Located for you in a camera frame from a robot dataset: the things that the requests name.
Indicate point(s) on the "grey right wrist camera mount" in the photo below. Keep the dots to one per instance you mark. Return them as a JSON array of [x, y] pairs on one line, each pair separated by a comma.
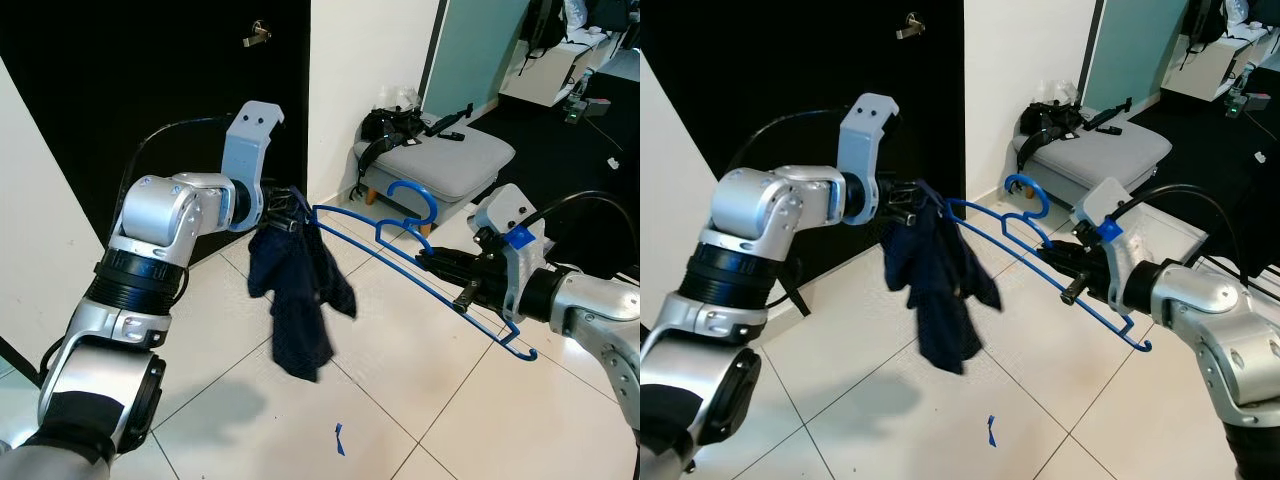
[[505, 210], [1105, 205]]

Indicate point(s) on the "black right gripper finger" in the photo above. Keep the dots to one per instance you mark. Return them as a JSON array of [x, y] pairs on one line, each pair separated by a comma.
[[1072, 272], [1070, 253], [455, 275], [450, 258]]

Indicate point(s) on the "white shelf unit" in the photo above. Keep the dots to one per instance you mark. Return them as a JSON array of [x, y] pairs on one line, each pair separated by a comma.
[[540, 80], [1200, 75]]

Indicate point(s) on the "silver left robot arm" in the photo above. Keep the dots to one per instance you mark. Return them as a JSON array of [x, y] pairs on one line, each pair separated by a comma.
[[150, 215], [760, 205]]

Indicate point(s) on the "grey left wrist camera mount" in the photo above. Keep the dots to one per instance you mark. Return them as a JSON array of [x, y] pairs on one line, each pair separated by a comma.
[[248, 150], [865, 140]]

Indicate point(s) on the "grey power adapter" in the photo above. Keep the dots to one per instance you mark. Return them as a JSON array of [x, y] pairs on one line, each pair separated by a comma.
[[1262, 100], [598, 106]]

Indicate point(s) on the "black carpet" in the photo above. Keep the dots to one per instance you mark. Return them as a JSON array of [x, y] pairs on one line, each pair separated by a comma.
[[580, 160], [1230, 150]]

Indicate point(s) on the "blue plastic hanger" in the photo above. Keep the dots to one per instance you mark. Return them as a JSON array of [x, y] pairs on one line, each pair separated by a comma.
[[1026, 179], [411, 185]]

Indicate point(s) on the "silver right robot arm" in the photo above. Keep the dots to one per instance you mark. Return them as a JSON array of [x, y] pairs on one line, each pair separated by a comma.
[[595, 300], [1200, 310]]

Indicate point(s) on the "black door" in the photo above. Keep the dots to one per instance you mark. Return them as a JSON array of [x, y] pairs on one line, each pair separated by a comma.
[[760, 60], [100, 80]]

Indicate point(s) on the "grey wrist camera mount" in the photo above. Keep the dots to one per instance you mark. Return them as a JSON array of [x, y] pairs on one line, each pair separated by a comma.
[[505, 210], [248, 150], [865, 140], [1105, 205]]

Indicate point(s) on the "blue tape scrap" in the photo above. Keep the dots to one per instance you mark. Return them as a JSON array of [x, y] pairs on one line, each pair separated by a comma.
[[340, 440], [991, 430]]

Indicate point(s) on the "navy blue garment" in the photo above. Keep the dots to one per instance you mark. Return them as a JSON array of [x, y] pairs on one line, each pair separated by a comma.
[[940, 320], [300, 320]]

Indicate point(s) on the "black backpack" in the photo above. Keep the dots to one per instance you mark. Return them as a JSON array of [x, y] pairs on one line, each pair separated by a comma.
[[545, 20], [1210, 20]]

